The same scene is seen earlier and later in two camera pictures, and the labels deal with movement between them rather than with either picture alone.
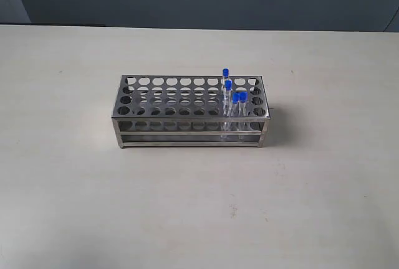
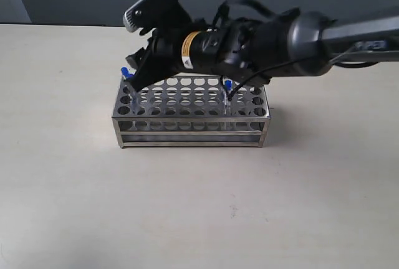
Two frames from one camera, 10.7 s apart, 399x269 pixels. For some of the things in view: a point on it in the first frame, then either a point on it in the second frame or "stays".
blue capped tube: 235,100 to 125,74
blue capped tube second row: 228,86 stays
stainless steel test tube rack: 153,110 stays
